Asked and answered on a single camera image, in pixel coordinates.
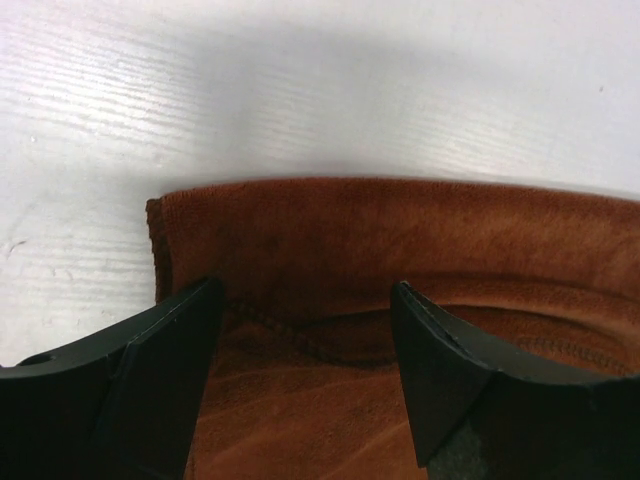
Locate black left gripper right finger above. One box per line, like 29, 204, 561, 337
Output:
390, 282, 639, 479

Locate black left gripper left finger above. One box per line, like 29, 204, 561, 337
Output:
1, 279, 224, 479

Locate brown towel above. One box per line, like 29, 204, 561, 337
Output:
146, 178, 639, 479

